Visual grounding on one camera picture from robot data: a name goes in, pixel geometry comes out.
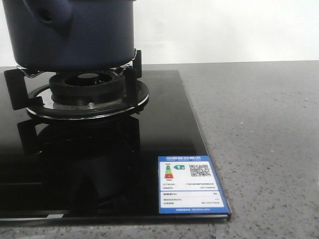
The blue energy label sticker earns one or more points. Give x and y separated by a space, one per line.
188 184

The black round gas burner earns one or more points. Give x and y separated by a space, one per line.
81 88

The black glass gas stove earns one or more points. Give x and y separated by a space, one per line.
96 172

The dark blue cooking pot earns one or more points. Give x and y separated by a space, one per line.
70 35

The black pot support grate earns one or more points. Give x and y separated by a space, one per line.
39 102

